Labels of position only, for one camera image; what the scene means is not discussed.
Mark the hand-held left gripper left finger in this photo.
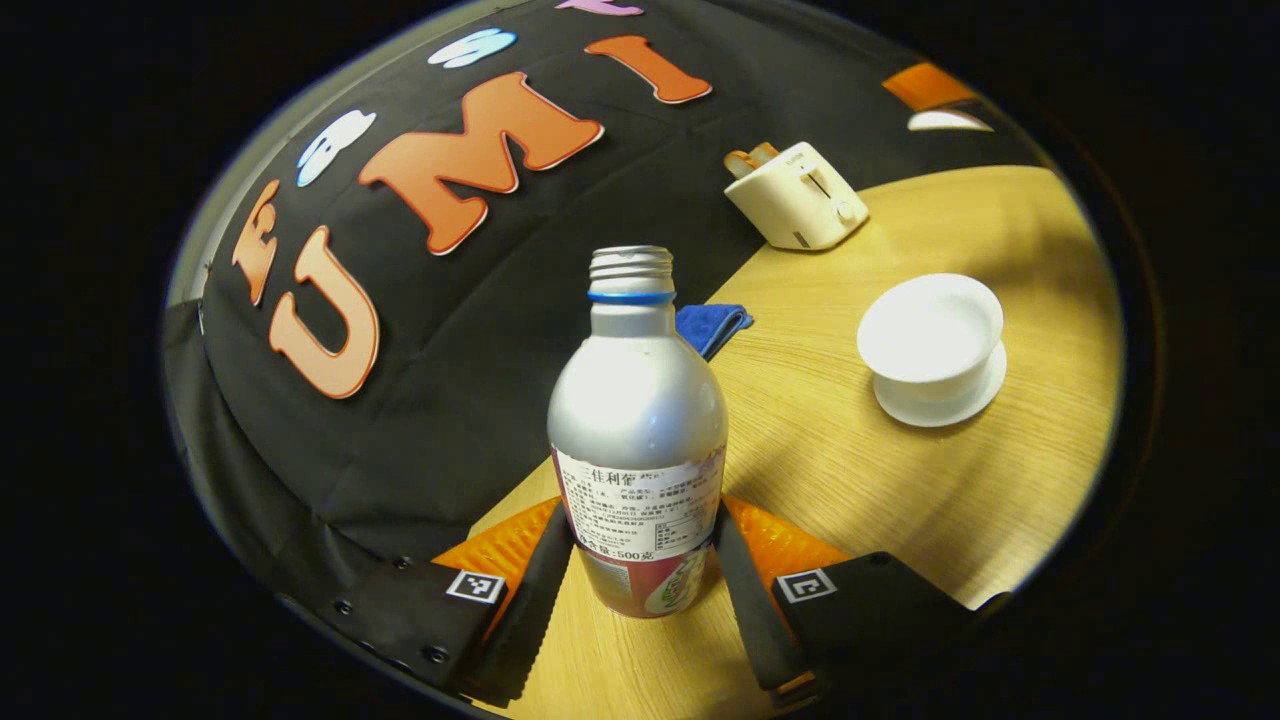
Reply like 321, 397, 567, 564
330, 497, 576, 706

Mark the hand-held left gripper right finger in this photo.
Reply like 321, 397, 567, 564
715, 495, 1011, 706

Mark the white teacup lid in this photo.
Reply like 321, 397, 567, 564
907, 108, 996, 133

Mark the white teacup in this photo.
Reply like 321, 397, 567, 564
857, 273, 1004, 403

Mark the silver water bottle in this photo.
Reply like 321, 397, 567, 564
547, 246, 729, 619

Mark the white toaster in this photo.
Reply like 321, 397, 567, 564
724, 141, 870, 251

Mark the white saucer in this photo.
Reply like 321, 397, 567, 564
873, 340, 1008, 429

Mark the folded blue cloth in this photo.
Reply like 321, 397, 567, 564
676, 304, 755, 361

